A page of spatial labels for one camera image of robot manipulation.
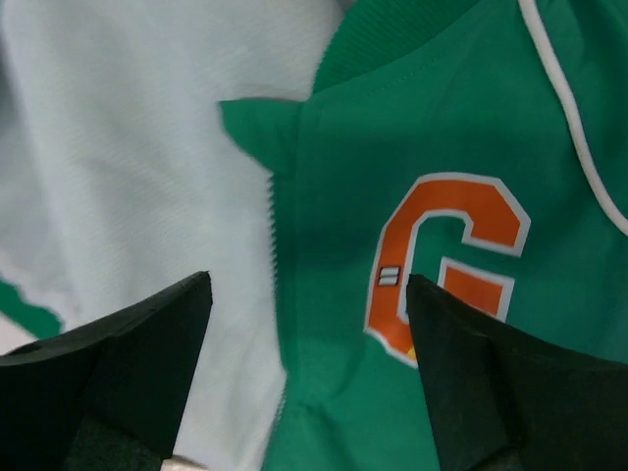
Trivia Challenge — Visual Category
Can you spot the green jacket white lining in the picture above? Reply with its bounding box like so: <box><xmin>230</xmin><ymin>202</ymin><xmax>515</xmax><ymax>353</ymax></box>
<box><xmin>1</xmin><ymin>1</ymin><xmax>627</xmax><ymax>470</ymax></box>

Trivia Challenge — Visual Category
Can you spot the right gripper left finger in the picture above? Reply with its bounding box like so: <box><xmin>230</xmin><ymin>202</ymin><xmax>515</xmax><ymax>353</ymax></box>
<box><xmin>1</xmin><ymin>272</ymin><xmax>212</xmax><ymax>471</ymax></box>

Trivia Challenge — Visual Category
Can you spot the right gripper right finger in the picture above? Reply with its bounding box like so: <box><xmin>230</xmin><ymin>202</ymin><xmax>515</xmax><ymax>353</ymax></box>
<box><xmin>406</xmin><ymin>275</ymin><xmax>627</xmax><ymax>470</ymax></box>

